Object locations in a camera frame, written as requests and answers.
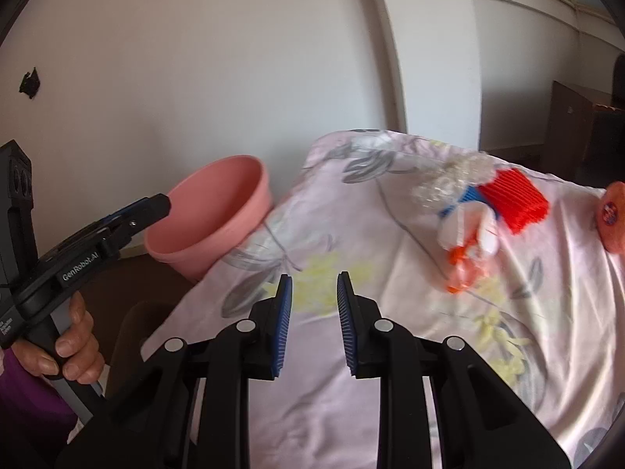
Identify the orange fruit with sticker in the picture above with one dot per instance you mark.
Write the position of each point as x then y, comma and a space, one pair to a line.
610, 218

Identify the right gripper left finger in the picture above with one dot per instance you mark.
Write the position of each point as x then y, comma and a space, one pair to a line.
188, 407

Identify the black wall hook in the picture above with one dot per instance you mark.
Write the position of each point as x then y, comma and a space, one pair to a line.
30, 84

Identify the pink floral tablecloth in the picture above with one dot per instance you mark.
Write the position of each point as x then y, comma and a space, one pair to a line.
548, 316

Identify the person's left hand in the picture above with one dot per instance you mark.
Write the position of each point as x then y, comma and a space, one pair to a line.
77, 345

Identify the red foam fruit net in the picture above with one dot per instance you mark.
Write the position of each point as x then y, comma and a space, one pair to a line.
514, 197

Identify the clear orange plastic bag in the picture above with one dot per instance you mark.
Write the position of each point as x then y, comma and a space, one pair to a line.
470, 238

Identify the pink plastic basin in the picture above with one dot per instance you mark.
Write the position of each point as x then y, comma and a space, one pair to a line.
212, 211

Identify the blue foam fruit net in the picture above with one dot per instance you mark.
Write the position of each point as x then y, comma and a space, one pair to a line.
471, 194

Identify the dark brown wooden cabinet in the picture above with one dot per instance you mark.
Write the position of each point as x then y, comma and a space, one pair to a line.
584, 140

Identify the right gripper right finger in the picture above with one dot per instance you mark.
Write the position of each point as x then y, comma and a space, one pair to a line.
482, 423

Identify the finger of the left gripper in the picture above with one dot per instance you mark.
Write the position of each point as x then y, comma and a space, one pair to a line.
131, 220

